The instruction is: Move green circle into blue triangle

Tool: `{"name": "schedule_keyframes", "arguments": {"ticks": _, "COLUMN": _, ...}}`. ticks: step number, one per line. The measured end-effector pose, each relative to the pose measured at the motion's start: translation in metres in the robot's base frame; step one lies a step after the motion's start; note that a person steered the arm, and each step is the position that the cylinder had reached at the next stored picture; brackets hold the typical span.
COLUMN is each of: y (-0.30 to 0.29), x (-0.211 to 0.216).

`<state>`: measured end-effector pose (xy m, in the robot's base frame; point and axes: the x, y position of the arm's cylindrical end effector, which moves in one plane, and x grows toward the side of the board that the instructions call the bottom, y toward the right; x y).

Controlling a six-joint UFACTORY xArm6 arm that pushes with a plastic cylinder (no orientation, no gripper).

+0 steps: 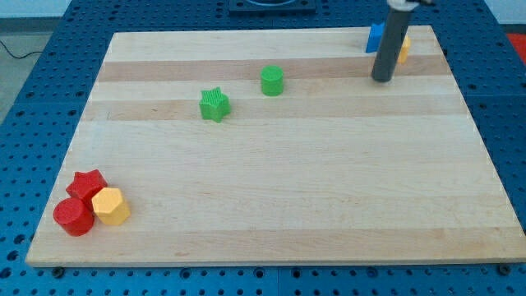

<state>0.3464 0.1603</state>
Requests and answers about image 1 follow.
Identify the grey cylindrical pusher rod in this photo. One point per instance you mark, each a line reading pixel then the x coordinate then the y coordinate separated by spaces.
pixel 390 45

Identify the green cylinder block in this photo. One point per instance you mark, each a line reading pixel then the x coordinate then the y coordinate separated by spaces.
pixel 272 80

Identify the wooden board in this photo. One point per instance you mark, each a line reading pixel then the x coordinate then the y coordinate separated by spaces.
pixel 337 170

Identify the yellow hexagon block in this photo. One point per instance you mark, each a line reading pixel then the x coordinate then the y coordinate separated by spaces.
pixel 110 206

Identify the yellow block behind rod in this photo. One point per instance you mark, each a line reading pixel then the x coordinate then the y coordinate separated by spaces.
pixel 403 55

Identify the red cylinder block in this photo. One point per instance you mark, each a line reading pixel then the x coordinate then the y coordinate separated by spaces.
pixel 73 217

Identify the red star block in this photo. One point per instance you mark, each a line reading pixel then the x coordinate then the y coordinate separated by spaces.
pixel 86 185

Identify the green star block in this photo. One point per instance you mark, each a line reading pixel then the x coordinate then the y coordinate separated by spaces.
pixel 214 105

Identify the white rod mount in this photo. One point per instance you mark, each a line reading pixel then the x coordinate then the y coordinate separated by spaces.
pixel 408 5

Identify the blue triangle block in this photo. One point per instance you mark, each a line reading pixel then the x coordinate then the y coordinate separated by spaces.
pixel 374 37

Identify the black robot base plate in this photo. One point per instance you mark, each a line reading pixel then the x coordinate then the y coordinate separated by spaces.
pixel 273 7

